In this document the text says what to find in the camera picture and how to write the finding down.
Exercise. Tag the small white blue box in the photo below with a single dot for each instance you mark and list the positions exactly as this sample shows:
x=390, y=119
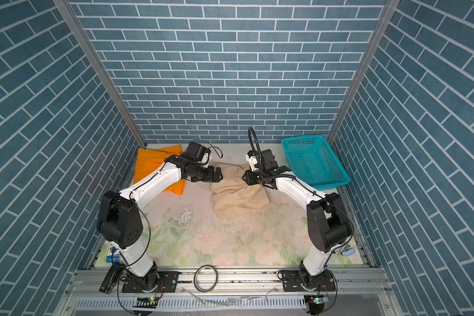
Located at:
x=113, y=255

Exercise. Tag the small blue white clip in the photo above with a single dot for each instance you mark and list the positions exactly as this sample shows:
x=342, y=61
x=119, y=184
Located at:
x=347, y=251

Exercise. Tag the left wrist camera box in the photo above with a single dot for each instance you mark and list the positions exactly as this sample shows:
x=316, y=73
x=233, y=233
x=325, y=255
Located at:
x=197, y=153

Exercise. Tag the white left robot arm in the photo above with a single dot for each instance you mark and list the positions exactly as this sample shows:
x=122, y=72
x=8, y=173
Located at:
x=120, y=217

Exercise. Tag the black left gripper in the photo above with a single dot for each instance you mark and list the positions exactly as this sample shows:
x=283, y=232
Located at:
x=210, y=177

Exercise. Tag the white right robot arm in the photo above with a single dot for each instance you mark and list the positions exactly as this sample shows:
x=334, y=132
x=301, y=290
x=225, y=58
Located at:
x=329, y=226

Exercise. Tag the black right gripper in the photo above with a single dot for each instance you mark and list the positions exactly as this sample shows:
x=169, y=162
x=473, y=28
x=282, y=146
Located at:
x=249, y=179

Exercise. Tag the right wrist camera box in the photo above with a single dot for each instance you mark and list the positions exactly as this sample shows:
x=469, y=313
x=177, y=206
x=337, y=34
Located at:
x=264, y=161

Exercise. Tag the right aluminium corner post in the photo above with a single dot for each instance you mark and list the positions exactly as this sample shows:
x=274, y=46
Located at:
x=374, y=41

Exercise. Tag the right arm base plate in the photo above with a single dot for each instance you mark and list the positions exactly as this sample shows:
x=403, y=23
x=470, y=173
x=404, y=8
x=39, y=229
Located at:
x=297, y=281

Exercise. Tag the black device beside left base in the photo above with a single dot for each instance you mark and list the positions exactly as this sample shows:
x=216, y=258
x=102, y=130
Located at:
x=111, y=278

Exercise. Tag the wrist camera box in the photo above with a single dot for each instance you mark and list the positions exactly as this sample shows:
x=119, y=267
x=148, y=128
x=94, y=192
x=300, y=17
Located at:
x=264, y=161
x=197, y=153

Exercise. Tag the beige shorts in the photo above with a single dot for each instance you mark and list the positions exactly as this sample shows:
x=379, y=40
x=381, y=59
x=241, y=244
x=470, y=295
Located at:
x=232, y=196

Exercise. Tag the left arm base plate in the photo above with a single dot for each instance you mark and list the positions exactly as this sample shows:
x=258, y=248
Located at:
x=156, y=282

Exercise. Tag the aluminium front rail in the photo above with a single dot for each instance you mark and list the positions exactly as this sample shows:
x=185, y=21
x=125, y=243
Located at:
x=361, y=290

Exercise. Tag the aluminium corner post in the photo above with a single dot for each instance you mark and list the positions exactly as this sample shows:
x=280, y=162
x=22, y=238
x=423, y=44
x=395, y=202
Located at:
x=75, y=26
x=374, y=41

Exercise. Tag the orange shorts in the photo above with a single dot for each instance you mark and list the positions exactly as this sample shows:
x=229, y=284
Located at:
x=149, y=161

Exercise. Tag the left aluminium corner post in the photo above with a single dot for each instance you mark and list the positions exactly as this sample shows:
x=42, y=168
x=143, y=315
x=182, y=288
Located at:
x=75, y=26

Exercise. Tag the teal plastic basket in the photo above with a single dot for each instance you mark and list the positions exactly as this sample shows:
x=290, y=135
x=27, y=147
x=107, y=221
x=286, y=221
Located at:
x=312, y=159

